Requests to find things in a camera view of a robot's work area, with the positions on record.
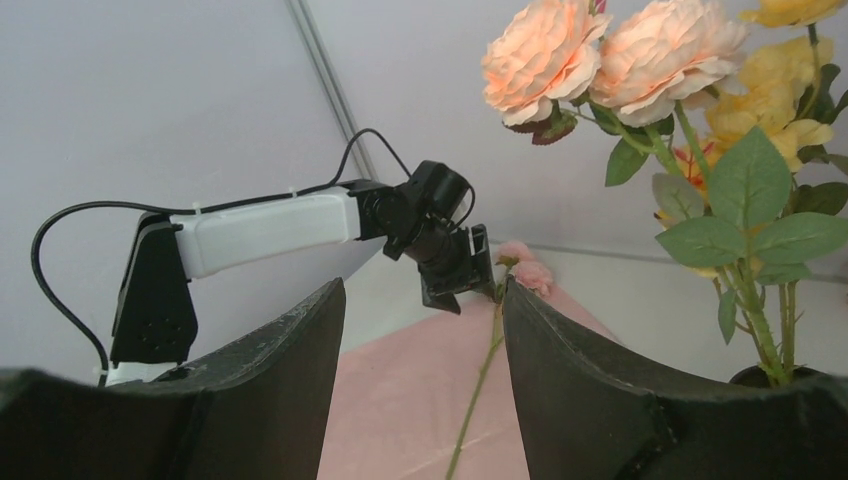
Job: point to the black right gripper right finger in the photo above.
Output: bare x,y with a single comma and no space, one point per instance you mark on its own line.
589,408

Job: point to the yellow artificial flower stem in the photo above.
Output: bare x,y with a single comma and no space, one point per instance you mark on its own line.
743,219

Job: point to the pink wrapping paper sheet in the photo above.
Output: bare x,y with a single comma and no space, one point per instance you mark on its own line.
406,406

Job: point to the pink artificial rose stem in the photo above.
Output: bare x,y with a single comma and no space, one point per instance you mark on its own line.
522,264

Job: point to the dark cylindrical vase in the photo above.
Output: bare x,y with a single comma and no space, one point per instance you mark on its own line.
755,377

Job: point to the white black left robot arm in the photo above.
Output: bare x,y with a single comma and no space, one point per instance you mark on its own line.
156,325

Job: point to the aluminium corner frame profile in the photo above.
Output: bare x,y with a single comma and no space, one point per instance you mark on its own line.
323,67

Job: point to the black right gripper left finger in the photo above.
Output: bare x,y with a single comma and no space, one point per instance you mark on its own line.
256,408

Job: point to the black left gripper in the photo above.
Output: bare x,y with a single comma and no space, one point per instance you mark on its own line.
447,266

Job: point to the peach artificial rose stem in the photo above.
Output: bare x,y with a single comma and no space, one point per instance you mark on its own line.
666,58

